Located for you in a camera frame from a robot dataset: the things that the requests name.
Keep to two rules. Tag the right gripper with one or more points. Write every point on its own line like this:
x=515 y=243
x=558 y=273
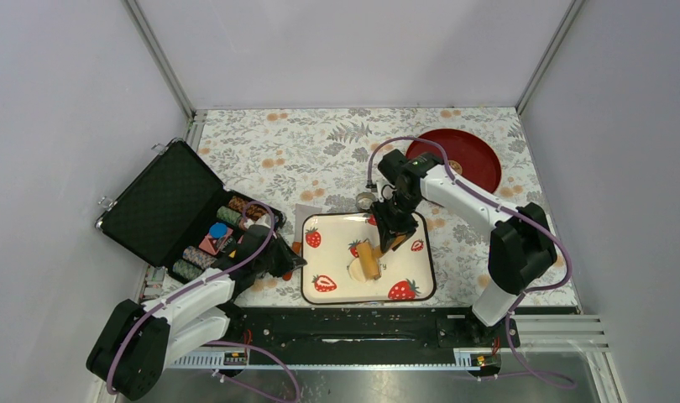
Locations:
x=389 y=227

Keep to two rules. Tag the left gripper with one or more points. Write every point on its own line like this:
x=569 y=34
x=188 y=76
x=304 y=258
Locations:
x=290 y=261

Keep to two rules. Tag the wooden dough roller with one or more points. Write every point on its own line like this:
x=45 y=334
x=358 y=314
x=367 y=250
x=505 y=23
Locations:
x=366 y=250

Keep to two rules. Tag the white dough ball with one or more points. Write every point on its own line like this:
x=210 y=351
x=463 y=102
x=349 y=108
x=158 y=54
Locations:
x=364 y=270

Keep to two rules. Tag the strawberry print tray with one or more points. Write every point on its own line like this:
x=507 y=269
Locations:
x=344 y=263

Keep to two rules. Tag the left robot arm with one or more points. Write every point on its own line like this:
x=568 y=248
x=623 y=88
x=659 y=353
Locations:
x=140 y=341

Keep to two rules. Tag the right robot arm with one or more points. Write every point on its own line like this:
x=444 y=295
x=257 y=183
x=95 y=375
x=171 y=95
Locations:
x=521 y=245

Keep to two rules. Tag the blue poker chip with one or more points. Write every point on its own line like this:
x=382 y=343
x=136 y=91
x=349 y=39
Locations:
x=218 y=230

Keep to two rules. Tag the red round lacquer tray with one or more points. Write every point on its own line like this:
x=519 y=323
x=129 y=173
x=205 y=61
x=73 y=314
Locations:
x=468 y=156

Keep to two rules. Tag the black poker chip case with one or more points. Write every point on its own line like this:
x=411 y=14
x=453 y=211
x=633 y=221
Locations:
x=170 y=208

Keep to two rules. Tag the metal ring cutter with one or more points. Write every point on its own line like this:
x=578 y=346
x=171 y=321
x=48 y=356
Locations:
x=364 y=201

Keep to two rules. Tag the scraper with wooden handle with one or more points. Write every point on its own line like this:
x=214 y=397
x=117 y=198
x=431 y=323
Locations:
x=302 y=213

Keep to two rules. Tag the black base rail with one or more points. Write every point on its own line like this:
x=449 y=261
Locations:
x=345 y=337

